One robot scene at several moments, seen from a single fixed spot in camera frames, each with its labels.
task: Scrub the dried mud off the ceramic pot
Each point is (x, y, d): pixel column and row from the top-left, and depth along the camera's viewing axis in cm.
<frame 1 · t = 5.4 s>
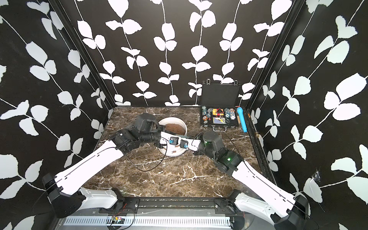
left hand: (174, 129, 70), fingers closed
right hand: (190, 132, 71), fingers closed
open black poker chip case: (218, 106, 116), point 7 cm above the table
blue microphone: (239, 110, 117), point 4 cm above the table

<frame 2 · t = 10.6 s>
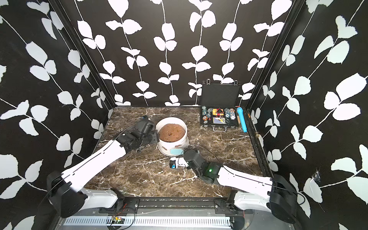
left hand: (156, 133, 79), fingers open
right hand: (185, 145, 78), fingers closed
the named things where they were.

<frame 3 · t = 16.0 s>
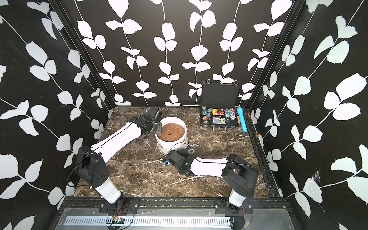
left hand: (158, 126, 87), fingers closed
right hand: (182, 147, 88), fingers closed
the named things where they were.

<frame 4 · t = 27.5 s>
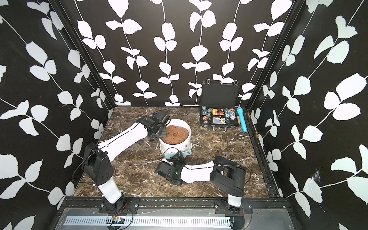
left hand: (163, 132, 87), fingers closed
right hand: (180, 149, 85), fingers closed
the named things where they were.

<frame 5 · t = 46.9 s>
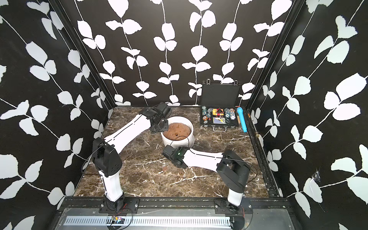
left hand: (164, 126, 87), fingers closed
right hand: (185, 148, 88), fingers closed
the named things where they were.

